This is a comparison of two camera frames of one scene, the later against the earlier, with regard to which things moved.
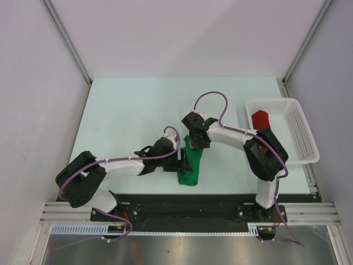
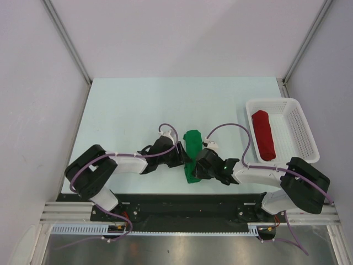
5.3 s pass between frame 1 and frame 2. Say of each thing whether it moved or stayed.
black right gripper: moved
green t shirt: moved
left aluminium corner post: stayed
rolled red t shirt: stayed
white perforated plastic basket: stayed
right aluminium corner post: stayed
